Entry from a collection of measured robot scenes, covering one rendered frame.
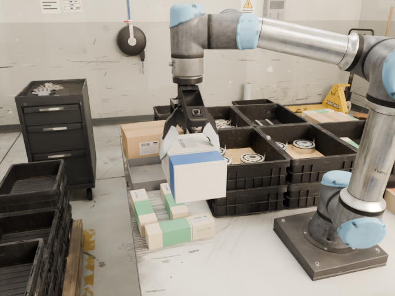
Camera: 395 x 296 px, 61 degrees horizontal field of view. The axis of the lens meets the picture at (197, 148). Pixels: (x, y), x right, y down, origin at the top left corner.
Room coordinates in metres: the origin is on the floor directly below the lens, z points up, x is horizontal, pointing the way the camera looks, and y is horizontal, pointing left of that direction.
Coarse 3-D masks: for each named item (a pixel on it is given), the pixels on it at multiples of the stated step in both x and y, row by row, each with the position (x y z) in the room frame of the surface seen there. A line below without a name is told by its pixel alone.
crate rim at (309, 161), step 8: (256, 128) 1.50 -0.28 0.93; (264, 128) 1.52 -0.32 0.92; (344, 144) 1.29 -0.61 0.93; (296, 160) 1.14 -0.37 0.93; (304, 160) 1.14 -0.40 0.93; (312, 160) 1.15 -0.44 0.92; (320, 160) 1.16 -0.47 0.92; (328, 160) 1.16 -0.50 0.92; (336, 160) 1.17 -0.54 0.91; (344, 160) 1.18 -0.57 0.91; (352, 160) 1.18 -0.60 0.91
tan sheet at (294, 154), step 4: (288, 144) 1.54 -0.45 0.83; (292, 144) 1.54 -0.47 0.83; (288, 148) 1.50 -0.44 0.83; (288, 152) 1.45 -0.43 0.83; (292, 152) 1.45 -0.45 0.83; (296, 152) 1.45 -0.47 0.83; (316, 152) 1.45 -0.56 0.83; (292, 156) 1.40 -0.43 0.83; (296, 156) 1.40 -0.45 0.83; (300, 156) 1.40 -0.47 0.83; (304, 156) 1.40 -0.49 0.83; (308, 156) 1.40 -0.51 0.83; (312, 156) 1.40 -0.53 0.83; (316, 156) 1.40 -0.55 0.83; (320, 156) 1.40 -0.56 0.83
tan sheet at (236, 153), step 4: (244, 148) 1.50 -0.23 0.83; (248, 148) 1.50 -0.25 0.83; (228, 152) 1.45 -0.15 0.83; (232, 152) 1.45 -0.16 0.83; (236, 152) 1.45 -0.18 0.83; (240, 152) 1.45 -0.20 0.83; (244, 152) 1.45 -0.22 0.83; (248, 152) 1.45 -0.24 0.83; (252, 152) 1.45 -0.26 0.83; (228, 156) 1.40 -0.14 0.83; (232, 156) 1.40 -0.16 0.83; (236, 156) 1.40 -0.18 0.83; (240, 156) 1.40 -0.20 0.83; (232, 160) 1.35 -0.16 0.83; (236, 160) 1.35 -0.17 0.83
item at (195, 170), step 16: (176, 144) 0.78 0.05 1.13; (192, 144) 0.78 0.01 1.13; (208, 144) 0.78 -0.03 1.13; (176, 160) 0.69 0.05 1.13; (192, 160) 0.69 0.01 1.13; (208, 160) 0.69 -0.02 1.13; (224, 160) 0.69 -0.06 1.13; (176, 176) 0.65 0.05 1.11; (192, 176) 0.66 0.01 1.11; (208, 176) 0.67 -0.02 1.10; (224, 176) 0.68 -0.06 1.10; (176, 192) 0.65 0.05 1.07; (192, 192) 0.66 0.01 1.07; (208, 192) 0.67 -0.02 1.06; (224, 192) 0.68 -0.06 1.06
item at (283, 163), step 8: (240, 128) 1.50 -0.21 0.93; (248, 128) 1.50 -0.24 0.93; (264, 136) 1.39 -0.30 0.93; (272, 144) 1.29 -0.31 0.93; (280, 152) 1.22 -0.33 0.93; (280, 160) 1.13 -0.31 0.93; (288, 160) 1.13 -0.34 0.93; (232, 168) 1.09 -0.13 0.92; (240, 168) 1.09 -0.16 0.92; (248, 168) 1.10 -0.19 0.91; (256, 168) 1.11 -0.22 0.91; (264, 168) 1.11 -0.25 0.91
